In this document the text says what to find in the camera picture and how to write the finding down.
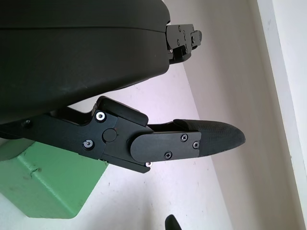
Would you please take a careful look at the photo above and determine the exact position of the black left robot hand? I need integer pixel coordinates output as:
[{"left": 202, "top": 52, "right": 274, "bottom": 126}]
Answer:
[{"left": 0, "top": 0, "right": 247, "bottom": 174}]

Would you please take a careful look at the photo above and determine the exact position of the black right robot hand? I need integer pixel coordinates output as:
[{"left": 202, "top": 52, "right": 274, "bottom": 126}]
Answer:
[{"left": 165, "top": 214, "right": 184, "bottom": 230}]

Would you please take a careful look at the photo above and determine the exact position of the green wooden block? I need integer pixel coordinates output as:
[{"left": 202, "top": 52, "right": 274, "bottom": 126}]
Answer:
[{"left": 0, "top": 138, "right": 107, "bottom": 219}]

